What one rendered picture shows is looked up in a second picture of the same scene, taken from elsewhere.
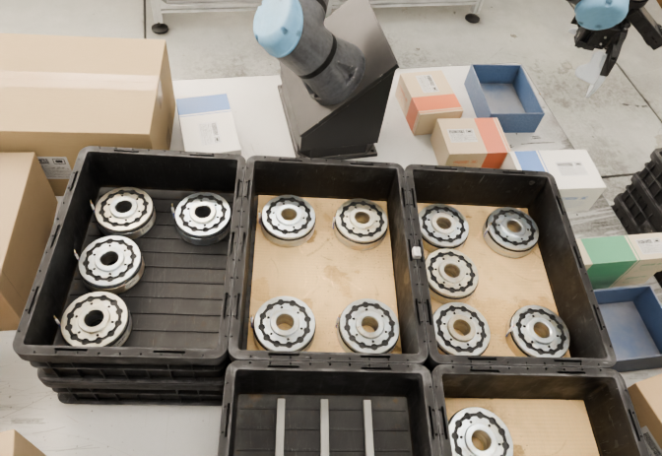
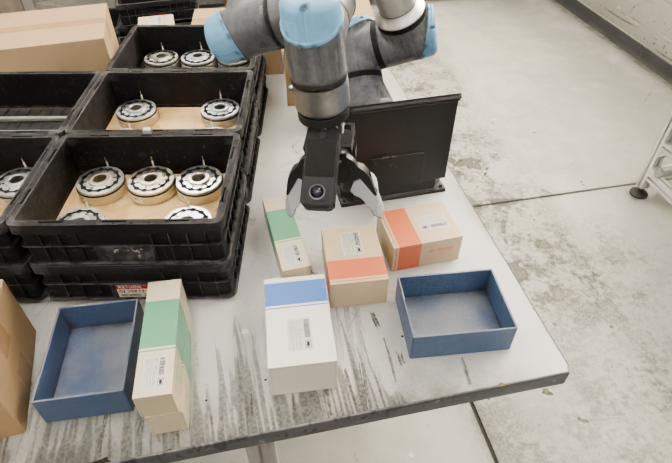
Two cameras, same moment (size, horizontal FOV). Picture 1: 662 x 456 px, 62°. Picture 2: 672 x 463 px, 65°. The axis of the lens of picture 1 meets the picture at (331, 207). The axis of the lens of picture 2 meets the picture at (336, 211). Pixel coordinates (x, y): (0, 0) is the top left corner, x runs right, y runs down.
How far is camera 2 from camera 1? 154 cm
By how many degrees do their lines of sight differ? 62
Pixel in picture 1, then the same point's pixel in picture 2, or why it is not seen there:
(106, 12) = (634, 158)
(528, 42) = not seen: outside the picture
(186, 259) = not seen: hidden behind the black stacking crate
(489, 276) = (150, 215)
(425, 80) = (437, 220)
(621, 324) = (107, 384)
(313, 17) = (354, 40)
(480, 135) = (354, 258)
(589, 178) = (282, 351)
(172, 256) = not seen: hidden behind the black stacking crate
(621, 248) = (158, 335)
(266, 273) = (183, 111)
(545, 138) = (401, 371)
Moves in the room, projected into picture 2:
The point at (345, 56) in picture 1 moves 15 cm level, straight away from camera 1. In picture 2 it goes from (352, 88) to (416, 92)
